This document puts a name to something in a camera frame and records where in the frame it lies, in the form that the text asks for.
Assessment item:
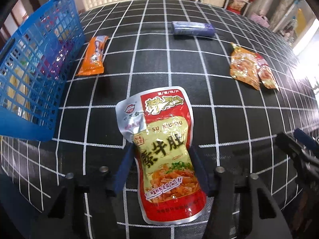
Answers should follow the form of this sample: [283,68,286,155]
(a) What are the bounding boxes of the red snack packet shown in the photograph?
[255,53,279,90]

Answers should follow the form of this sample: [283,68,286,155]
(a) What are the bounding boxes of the red yellow snack pouch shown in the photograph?
[116,86,207,225]

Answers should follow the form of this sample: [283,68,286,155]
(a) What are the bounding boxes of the orange yellow snack packet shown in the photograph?
[230,43,260,90]

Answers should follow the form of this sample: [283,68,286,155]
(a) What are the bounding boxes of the orange snack bar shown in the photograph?
[76,36,109,76]

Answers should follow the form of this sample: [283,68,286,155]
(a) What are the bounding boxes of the purple snack bar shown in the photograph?
[48,40,73,79]

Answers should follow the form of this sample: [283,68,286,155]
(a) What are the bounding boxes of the blue plastic basket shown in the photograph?
[1,0,85,141]

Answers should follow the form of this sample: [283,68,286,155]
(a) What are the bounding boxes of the purple blue tissue pack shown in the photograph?
[172,21,216,37]

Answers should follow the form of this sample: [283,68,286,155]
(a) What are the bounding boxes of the green-sealed cracker pack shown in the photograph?
[6,66,31,121]

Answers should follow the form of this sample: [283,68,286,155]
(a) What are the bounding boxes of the black white grid tablecloth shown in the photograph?
[1,0,318,238]

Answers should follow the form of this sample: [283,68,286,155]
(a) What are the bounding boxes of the pink tote bag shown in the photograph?
[250,13,270,28]

